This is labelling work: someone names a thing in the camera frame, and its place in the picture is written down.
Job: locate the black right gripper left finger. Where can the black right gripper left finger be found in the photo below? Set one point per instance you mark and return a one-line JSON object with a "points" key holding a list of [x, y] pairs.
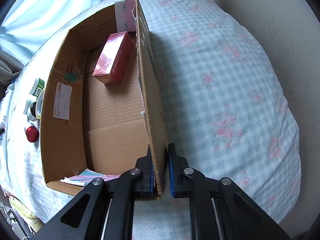
{"points": [[104, 209]]}

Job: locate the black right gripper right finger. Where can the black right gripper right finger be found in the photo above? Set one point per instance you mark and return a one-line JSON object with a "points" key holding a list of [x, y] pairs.
{"points": [[219, 209]]}

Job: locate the cardboard box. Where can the cardboard box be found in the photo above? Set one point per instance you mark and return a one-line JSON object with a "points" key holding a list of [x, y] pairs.
{"points": [[86, 124]]}

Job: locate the silver red tin can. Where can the silver red tin can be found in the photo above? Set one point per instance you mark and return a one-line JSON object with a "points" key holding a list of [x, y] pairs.
{"points": [[32, 133]]}

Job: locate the green white cream jar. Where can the green white cream jar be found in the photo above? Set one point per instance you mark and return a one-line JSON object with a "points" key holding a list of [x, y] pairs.
{"points": [[37, 87]]}

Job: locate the red rectangular box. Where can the red rectangular box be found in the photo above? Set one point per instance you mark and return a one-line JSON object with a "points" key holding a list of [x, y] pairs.
{"points": [[114, 58]]}

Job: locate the white Metal DX jar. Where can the white Metal DX jar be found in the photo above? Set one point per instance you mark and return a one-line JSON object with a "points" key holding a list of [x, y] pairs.
{"points": [[30, 110]]}

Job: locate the yellow tape roll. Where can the yellow tape roll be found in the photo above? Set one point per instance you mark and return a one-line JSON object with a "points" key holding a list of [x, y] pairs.
{"points": [[39, 104]]}

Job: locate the checkered floral bed sheet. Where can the checkered floral bed sheet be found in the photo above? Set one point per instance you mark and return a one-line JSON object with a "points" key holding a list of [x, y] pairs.
{"points": [[224, 107]]}

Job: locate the light blue curtain cloth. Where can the light blue curtain cloth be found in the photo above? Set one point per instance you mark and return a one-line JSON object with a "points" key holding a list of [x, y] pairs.
{"points": [[28, 24]]}

